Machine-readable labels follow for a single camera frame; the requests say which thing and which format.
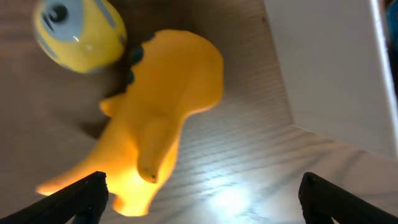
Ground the orange toy dinosaur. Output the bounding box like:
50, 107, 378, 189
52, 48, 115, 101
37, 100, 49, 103
36, 29, 224, 217

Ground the white open cardboard box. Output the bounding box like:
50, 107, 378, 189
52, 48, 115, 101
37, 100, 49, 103
265, 0, 397, 159

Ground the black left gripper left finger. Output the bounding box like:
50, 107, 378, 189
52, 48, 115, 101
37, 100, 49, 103
1, 171, 109, 224

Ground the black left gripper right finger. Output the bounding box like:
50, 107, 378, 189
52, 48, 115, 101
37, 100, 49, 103
298, 172, 397, 224

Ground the yellow grey ball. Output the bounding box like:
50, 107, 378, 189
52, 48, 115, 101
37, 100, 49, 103
32, 0, 127, 74

